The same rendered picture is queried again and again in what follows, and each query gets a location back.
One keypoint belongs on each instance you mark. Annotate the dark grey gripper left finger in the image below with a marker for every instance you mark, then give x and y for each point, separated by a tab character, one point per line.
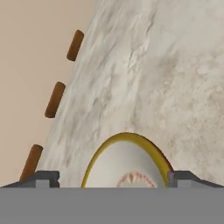
43	178

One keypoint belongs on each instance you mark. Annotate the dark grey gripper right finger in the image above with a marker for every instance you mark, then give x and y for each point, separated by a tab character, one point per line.
186	180

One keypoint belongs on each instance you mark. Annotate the yellow-rimmed white bowl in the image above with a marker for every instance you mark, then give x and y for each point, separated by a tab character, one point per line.
128	163

